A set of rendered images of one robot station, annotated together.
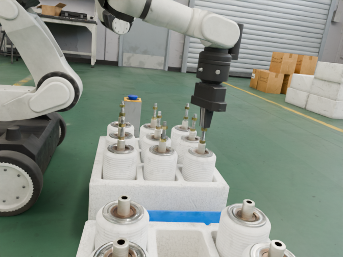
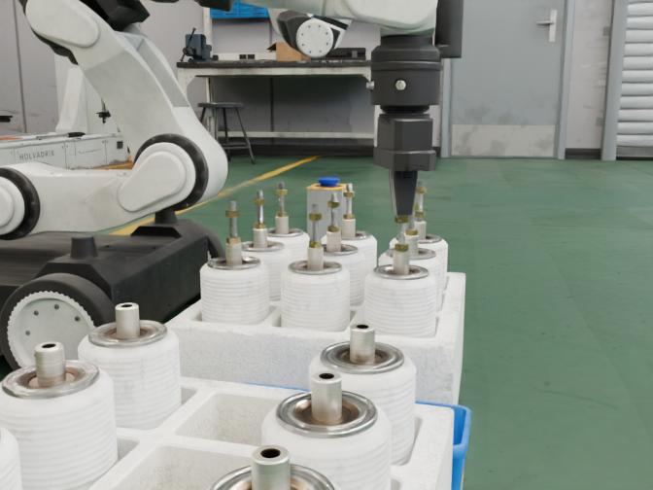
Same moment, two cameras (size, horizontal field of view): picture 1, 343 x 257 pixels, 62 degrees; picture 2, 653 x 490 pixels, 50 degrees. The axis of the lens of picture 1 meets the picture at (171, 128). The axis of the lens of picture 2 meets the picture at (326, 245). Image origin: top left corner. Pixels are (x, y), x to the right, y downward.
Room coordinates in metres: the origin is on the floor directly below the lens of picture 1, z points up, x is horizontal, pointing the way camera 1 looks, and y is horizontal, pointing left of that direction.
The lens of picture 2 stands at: (-0.07, -0.38, 0.48)
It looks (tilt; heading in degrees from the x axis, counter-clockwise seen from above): 12 degrees down; 24
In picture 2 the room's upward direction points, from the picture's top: straight up
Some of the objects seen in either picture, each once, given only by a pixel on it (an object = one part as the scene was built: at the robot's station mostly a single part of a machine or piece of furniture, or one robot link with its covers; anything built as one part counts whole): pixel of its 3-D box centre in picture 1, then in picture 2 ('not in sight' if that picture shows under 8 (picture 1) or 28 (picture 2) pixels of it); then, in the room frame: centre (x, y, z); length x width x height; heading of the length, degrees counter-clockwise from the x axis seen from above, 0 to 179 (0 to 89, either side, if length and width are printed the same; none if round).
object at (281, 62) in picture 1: (283, 62); not in sight; (4.48, -1.56, 0.45); 0.30 x 0.24 x 0.30; 15
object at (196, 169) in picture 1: (196, 179); (399, 337); (0.80, -0.10, 0.16); 0.10 x 0.10 x 0.18
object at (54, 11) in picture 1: (51, 9); (296, 49); (5.15, 2.25, 0.87); 0.40 x 0.30 x 0.23; 90
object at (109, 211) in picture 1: (123, 211); (128, 334); (0.45, 0.07, 0.25); 0.08 x 0.08 x 0.01
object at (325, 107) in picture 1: (334, 106); not in sight; (3.10, -1.74, 0.09); 0.39 x 0.39 x 0.18; 17
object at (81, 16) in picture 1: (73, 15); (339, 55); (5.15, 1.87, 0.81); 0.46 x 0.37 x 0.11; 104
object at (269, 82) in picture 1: (270, 81); not in sight; (4.44, -1.42, 0.15); 0.30 x 0.24 x 0.30; 13
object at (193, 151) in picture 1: (200, 152); (400, 272); (0.80, -0.10, 0.25); 0.08 x 0.08 x 0.01
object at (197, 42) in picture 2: not in sight; (196, 47); (4.59, 2.82, 0.87); 0.41 x 0.17 x 0.25; 14
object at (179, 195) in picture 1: (152, 181); (333, 350); (0.90, 0.04, 0.09); 0.39 x 0.39 x 0.18; 11
